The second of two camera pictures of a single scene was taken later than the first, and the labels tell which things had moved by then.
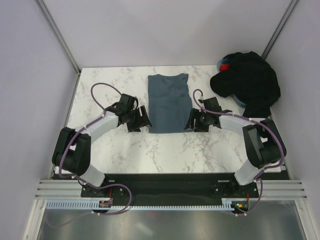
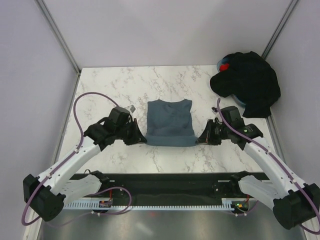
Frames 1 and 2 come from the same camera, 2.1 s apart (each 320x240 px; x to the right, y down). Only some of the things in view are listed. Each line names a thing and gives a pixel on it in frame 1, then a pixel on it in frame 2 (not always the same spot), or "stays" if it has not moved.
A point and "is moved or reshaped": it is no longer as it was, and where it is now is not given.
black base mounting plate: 127,189 stays
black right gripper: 195,114 to 206,136
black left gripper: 144,120 to 137,137
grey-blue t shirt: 169,103 is moved or reshaped
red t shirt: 224,67 stays
